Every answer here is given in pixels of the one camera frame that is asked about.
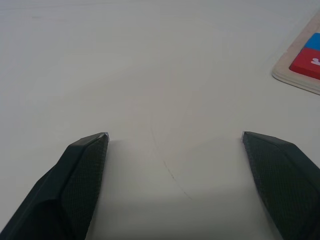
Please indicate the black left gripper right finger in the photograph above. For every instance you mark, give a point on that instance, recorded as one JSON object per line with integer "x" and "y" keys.
{"x": 282, "y": 180}

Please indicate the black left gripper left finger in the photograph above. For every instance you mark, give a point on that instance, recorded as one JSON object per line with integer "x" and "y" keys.
{"x": 75, "y": 180}

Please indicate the wooden letter tray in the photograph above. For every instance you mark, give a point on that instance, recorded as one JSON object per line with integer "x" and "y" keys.
{"x": 282, "y": 70}

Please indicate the red letter tile r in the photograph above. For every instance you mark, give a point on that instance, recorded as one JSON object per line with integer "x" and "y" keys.
{"x": 302, "y": 62}

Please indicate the blue letter tile o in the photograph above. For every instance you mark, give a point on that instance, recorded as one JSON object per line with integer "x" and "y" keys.
{"x": 313, "y": 41}

